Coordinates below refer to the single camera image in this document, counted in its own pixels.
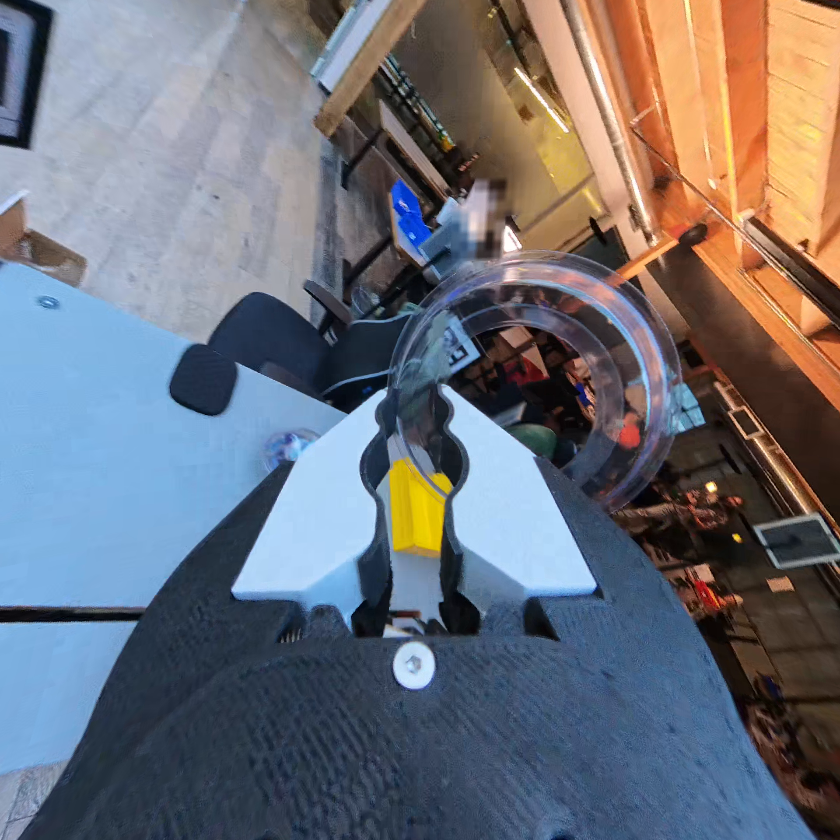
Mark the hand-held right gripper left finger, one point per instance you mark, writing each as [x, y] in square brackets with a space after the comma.
[308, 525]

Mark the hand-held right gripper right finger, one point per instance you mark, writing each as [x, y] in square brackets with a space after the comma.
[518, 525]

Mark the clear maze ball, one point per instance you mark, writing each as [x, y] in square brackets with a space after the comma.
[289, 449]

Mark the yellow plastic bin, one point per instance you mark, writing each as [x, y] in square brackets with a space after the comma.
[413, 518]

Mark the black mesh wrist rest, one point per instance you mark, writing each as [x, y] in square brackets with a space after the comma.
[203, 379]

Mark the black office chair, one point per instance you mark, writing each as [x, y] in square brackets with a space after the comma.
[269, 334]

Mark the flat screen monitor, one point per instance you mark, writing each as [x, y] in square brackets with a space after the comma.
[797, 541]

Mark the blue plastic bin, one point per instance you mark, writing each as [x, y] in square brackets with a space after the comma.
[415, 229]
[405, 197]

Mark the cardboard box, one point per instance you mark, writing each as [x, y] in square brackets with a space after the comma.
[46, 253]

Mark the wooden bench table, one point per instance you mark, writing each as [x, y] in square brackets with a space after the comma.
[407, 144]

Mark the metal pipe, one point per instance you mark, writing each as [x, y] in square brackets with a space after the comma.
[607, 111]

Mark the ceiling light strip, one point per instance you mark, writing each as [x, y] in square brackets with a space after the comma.
[541, 98]

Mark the black framed marker poster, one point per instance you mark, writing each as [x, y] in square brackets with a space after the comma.
[19, 65]

